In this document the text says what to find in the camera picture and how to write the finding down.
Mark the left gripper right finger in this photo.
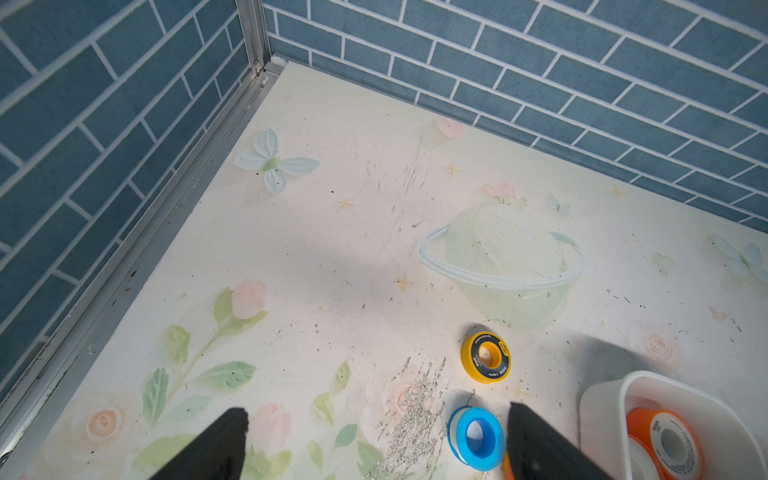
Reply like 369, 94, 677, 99
506, 402, 611, 480

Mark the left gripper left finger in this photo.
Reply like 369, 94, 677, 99
151, 408, 249, 480

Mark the orange sealing tape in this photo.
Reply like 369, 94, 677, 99
502, 453, 515, 480
626, 408, 705, 479
628, 435, 663, 480

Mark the blue tape roll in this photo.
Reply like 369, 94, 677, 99
447, 406, 505, 472

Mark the yellow black tape roll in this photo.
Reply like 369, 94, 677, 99
460, 331, 511, 384

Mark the white storage box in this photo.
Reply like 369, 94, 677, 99
579, 371, 767, 479

